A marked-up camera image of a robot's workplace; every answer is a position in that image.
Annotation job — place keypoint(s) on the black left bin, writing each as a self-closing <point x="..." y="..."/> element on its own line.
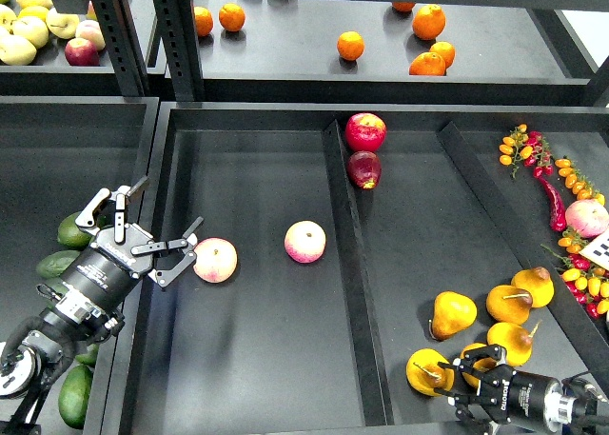
<point x="56" y="153"/>

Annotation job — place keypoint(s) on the pink apple left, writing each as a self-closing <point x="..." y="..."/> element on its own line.
<point x="216" y="260"/>

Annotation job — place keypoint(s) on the cherry tomato bunch lower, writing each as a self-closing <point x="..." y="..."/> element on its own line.
<point x="588" y="282"/>

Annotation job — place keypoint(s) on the green avocado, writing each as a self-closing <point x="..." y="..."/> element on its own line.
<point x="71" y="236"/>
<point x="74" y="396"/>
<point x="89" y="357"/>

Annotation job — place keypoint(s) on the black centre bin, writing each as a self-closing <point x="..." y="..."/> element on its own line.
<point x="320" y="348"/>

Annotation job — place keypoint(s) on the pink apple centre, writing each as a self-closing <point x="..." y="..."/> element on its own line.
<point x="305" y="242"/>

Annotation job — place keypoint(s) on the orange at shelf post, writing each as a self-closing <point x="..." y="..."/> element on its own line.
<point x="203" y="21"/>

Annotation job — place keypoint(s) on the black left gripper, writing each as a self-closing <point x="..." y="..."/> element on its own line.
<point x="103" y="275"/>

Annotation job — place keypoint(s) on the red apple on shelf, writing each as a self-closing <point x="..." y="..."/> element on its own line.
<point x="82" y="53"/>

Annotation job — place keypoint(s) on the yellow pear with stem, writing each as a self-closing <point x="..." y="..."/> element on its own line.
<point x="506" y="303"/>

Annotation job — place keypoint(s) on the red apple upper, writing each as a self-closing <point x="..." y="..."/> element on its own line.
<point x="365" y="131"/>

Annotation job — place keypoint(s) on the dark red apple lower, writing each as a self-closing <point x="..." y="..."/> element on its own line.
<point x="364" y="169"/>

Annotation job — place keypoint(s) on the pale yellow apple shelf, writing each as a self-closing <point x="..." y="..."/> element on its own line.
<point x="62" y="25"/>

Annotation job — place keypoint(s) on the green avocado bottom left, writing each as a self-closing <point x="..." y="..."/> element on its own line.
<point x="74" y="396"/>

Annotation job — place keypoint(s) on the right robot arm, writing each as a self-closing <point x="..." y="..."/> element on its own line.
<point x="582" y="407"/>

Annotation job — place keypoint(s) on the orange on shelf left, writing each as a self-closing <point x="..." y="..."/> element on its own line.
<point x="232" y="17"/>

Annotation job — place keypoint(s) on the white checker marker card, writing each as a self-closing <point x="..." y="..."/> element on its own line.
<point x="597" y="251"/>

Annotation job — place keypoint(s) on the small right orange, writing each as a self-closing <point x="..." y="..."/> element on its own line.
<point x="446" y="51"/>

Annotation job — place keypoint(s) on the green avocado top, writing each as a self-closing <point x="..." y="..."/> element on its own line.
<point x="71" y="236"/>

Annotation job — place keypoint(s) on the pink apple right bin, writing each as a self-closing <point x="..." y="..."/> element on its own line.
<point x="587" y="217"/>

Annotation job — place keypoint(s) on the cherry tomato bunch upper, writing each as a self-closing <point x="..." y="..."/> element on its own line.
<point x="525" y="148"/>

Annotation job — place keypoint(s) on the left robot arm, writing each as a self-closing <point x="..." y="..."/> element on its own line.
<point x="43" y="347"/>

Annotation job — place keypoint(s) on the cherry tomato bunch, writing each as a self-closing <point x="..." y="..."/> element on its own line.
<point x="588" y="282"/>
<point x="525" y="148"/>

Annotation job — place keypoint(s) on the orange at shelf back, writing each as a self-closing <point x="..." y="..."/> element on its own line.
<point x="403" y="7"/>

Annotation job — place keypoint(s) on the red chili pepper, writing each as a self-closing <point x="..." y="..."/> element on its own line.
<point x="557" y="220"/>

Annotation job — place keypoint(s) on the large orange on shelf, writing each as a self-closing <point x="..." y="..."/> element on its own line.
<point x="429" y="22"/>

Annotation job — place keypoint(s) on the pink apple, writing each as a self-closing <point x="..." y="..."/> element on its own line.
<point x="305" y="242"/>
<point x="216" y="260"/>

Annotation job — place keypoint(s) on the pale yellow pear front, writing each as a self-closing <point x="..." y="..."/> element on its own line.
<point x="17" y="50"/>

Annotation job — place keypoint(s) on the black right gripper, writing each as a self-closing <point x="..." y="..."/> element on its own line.
<point x="508" y="396"/>

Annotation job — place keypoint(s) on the black bin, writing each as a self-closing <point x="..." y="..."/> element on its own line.
<point x="56" y="153"/>
<point x="320" y="348"/>

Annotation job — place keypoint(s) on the orange on shelf centre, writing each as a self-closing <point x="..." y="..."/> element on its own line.
<point x="350" y="46"/>

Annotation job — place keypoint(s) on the front right orange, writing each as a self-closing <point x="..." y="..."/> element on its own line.
<point x="428" y="64"/>

